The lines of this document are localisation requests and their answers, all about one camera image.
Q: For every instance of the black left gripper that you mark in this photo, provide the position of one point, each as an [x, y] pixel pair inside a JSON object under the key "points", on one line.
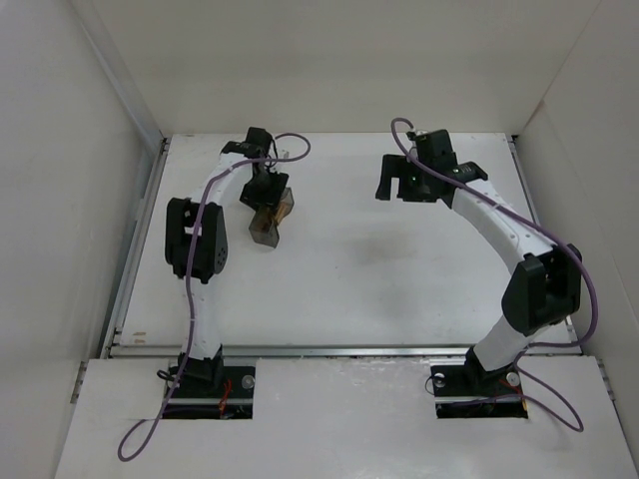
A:
{"points": [[265, 197]]}

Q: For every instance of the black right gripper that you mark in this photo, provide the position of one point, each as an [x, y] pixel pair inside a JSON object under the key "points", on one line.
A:
{"points": [[387, 177]]}

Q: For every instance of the smoky transparent plastic box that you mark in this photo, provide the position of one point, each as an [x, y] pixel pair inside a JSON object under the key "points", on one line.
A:
{"points": [[264, 227]]}

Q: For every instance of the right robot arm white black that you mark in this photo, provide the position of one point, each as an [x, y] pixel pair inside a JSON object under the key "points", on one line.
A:
{"points": [[476, 200]]}

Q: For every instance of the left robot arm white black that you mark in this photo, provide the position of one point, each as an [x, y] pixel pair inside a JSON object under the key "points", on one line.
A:
{"points": [[197, 247]]}

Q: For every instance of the aluminium right side rail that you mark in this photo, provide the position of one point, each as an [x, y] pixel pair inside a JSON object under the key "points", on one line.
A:
{"points": [[544, 234]]}

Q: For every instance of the aluminium rail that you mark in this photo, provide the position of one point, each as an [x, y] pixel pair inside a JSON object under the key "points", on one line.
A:
{"points": [[123, 288], [544, 234], [287, 351]]}

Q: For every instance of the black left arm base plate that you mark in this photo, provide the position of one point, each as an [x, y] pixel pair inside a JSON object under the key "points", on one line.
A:
{"points": [[229, 397]]}

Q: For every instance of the aluminium left side rail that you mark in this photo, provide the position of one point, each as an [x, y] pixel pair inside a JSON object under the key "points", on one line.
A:
{"points": [[123, 288]]}

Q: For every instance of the aluminium front rail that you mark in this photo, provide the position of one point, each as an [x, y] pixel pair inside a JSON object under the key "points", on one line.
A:
{"points": [[287, 351]]}

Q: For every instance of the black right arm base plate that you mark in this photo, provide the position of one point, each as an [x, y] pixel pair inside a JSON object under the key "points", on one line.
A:
{"points": [[461, 394]]}

